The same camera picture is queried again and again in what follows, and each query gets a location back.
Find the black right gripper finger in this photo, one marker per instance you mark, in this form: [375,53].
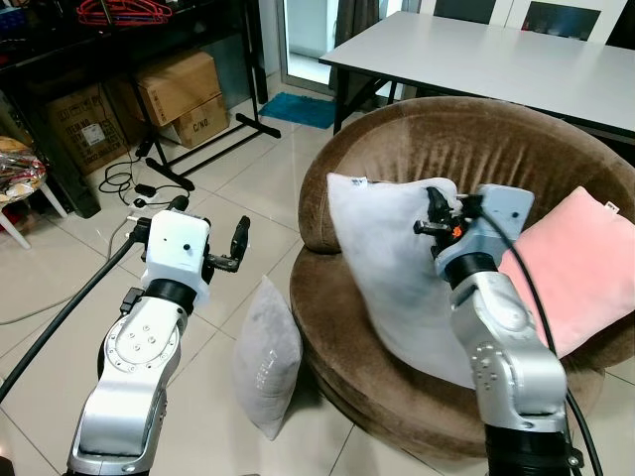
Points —
[434,203]
[429,229]

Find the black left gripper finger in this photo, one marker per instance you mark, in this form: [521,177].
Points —
[240,238]
[230,267]

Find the pale grey pillow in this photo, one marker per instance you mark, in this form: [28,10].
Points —
[382,268]

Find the pink pillow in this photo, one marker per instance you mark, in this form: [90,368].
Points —
[575,268]

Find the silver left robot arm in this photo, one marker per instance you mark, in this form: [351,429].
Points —
[129,397]

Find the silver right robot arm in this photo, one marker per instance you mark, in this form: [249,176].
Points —
[506,357]

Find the brown round velvet sofa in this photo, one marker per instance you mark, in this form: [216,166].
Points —
[466,139]

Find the blue floor mat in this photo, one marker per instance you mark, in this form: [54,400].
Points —
[298,109]

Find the small printed cardboard box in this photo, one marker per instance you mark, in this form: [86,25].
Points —
[203,127]

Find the long white table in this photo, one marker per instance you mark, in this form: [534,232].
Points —
[496,64]

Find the cardboard box with white label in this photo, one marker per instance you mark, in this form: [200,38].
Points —
[89,129]

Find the white plastic chair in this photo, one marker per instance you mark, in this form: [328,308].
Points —
[15,213]

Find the red clothes hangers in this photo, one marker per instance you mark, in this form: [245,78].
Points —
[124,12]

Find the black metal rack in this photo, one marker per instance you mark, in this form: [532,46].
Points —
[60,50]

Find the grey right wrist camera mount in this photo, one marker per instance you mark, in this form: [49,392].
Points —
[496,223]

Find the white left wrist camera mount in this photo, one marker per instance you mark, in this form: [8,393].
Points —
[177,248]

